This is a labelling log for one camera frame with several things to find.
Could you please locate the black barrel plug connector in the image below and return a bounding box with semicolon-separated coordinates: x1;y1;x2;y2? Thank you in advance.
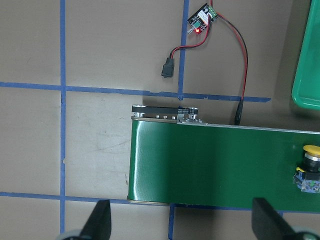
161;57;175;78

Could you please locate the small green circuit board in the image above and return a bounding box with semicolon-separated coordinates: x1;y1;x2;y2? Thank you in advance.
187;3;218;35

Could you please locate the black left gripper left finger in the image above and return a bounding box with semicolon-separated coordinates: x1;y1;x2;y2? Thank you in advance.
79;200;112;240

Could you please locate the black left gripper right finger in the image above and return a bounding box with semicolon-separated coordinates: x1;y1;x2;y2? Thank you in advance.
251;197;296;240

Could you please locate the red and black wire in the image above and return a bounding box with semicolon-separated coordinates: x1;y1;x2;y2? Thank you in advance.
169;0;250;126

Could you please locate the green plastic tray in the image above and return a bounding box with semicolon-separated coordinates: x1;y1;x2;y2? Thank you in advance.
291;0;320;111

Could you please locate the green conveyor belt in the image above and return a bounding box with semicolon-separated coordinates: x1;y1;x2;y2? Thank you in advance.
127;105;320;212

